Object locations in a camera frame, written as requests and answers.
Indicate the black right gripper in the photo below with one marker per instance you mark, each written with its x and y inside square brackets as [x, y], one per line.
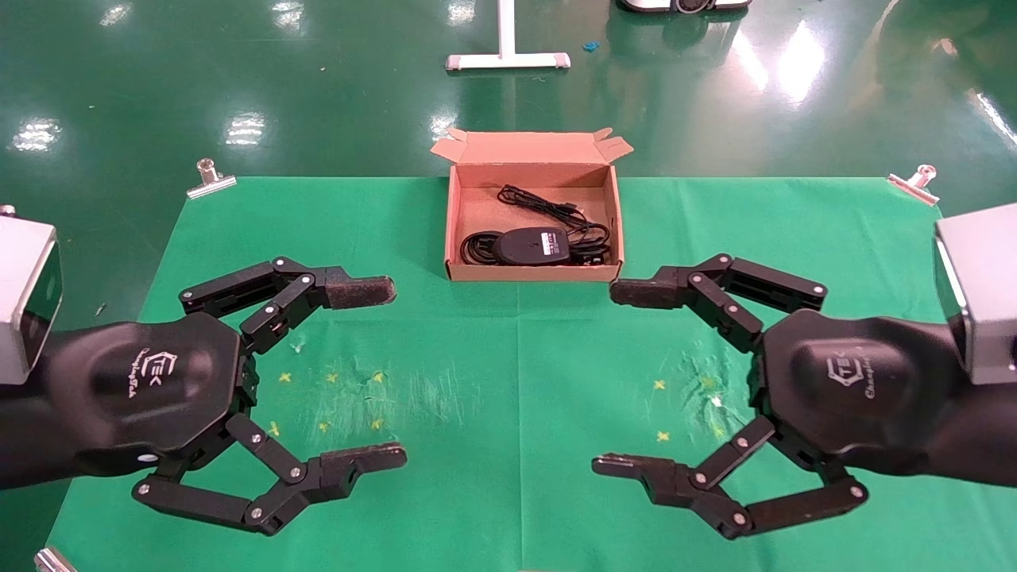
[858, 389]

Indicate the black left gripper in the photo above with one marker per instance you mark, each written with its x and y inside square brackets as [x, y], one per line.
[143, 381]

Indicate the dark wheeled robot base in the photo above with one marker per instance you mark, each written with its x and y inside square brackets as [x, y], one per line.
[683, 5]

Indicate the open brown cardboard box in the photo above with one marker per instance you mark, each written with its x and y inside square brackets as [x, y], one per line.
[485, 206]

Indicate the green table cloth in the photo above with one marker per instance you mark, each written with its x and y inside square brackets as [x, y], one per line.
[516, 381]

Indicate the silver binder clip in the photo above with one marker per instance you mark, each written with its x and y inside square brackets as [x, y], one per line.
[213, 184]
[914, 187]
[52, 562]

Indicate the white stand base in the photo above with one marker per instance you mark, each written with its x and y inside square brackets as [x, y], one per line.
[508, 59]

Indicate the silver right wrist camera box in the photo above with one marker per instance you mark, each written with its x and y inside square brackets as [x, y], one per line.
[985, 278]

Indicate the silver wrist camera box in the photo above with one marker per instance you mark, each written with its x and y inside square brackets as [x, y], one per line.
[24, 270]
[985, 278]

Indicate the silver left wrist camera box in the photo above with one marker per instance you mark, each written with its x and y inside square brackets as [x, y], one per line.
[24, 270]

